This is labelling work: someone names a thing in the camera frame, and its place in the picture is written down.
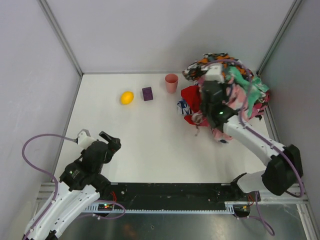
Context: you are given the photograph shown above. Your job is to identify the purple cable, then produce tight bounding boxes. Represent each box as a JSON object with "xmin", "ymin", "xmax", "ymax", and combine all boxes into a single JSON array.
[
  {"xmin": 207, "ymin": 59, "xmax": 306, "ymax": 237},
  {"xmin": 21, "ymin": 133, "xmax": 77, "ymax": 208}
]

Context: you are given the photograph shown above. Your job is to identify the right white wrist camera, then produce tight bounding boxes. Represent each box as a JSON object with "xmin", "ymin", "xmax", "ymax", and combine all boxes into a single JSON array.
[{"xmin": 201, "ymin": 63, "xmax": 225, "ymax": 84}]

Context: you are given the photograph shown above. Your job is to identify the yellow lemon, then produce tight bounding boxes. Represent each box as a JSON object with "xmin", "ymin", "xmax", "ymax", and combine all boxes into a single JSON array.
[{"xmin": 120, "ymin": 91, "xmax": 134, "ymax": 105}]

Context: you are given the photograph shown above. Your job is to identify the aluminium frame post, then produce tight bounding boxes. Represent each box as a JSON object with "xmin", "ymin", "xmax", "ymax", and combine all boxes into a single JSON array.
[
  {"xmin": 256, "ymin": 0, "xmax": 304, "ymax": 76},
  {"xmin": 37, "ymin": 0, "xmax": 84, "ymax": 77}
]

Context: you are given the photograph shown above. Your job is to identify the red cloth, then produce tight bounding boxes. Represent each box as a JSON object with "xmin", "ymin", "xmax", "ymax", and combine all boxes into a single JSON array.
[{"xmin": 181, "ymin": 85, "xmax": 210, "ymax": 127}]

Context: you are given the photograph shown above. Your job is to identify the left aluminium frame post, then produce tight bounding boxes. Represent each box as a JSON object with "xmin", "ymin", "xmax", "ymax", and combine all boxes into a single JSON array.
[{"xmin": 37, "ymin": 0, "xmax": 84, "ymax": 77}]

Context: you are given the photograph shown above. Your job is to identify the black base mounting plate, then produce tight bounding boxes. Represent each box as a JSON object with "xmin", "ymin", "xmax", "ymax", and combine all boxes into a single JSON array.
[{"xmin": 100, "ymin": 182, "xmax": 255, "ymax": 210}]

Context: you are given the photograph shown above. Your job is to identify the blue white patterned cloth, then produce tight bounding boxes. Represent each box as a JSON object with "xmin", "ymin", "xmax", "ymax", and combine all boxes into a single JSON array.
[{"xmin": 176, "ymin": 98, "xmax": 193, "ymax": 116}]

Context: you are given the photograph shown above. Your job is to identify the orange black camouflage cloth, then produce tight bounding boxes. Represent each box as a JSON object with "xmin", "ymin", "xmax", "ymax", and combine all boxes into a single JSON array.
[{"xmin": 182, "ymin": 53, "xmax": 254, "ymax": 82}]

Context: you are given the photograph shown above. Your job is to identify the grey cable duct rail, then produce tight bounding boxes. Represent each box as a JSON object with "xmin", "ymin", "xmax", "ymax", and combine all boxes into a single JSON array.
[{"xmin": 82, "ymin": 201, "xmax": 235, "ymax": 215}]

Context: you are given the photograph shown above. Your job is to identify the mint green cloth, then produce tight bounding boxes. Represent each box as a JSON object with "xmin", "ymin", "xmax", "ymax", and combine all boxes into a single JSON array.
[{"xmin": 226, "ymin": 66, "xmax": 270, "ymax": 115}]

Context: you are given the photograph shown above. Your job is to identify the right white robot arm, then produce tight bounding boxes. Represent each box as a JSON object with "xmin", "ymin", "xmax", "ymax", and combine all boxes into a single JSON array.
[{"xmin": 200, "ymin": 80, "xmax": 304, "ymax": 197}]

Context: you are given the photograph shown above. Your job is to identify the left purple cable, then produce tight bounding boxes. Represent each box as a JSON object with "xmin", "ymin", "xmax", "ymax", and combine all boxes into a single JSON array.
[{"xmin": 21, "ymin": 133, "xmax": 77, "ymax": 208}]

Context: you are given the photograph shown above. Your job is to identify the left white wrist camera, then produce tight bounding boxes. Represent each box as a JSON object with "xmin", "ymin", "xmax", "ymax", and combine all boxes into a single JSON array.
[{"xmin": 76, "ymin": 129, "xmax": 96, "ymax": 150}]

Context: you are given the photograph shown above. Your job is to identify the light pink camouflage cloth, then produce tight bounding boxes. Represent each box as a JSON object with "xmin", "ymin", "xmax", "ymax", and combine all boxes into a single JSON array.
[{"xmin": 199, "ymin": 79, "xmax": 248, "ymax": 144}]

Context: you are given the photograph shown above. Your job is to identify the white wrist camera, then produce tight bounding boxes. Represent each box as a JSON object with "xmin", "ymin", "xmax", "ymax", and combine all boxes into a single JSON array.
[
  {"xmin": 201, "ymin": 63, "xmax": 225, "ymax": 84},
  {"xmin": 76, "ymin": 129, "xmax": 96, "ymax": 150}
]

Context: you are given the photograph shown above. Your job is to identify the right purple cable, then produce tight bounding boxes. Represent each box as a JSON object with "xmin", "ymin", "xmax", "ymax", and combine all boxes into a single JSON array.
[{"xmin": 207, "ymin": 59, "xmax": 306, "ymax": 237}]

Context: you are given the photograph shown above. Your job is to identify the purple cube block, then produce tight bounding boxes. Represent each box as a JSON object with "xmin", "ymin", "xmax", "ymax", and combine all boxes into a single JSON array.
[{"xmin": 142, "ymin": 86, "xmax": 154, "ymax": 102}]

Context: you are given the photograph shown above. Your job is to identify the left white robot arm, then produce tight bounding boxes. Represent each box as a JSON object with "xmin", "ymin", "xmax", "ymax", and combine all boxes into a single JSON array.
[{"xmin": 23, "ymin": 129, "xmax": 121, "ymax": 240}]

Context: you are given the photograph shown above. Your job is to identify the right aluminium frame post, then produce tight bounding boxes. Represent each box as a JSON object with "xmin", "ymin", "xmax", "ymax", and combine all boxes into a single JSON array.
[{"xmin": 256, "ymin": 0, "xmax": 304, "ymax": 76}]

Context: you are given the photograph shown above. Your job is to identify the pink plastic cup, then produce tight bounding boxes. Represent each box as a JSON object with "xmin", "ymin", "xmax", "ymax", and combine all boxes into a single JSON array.
[{"xmin": 164, "ymin": 73, "xmax": 179, "ymax": 94}]

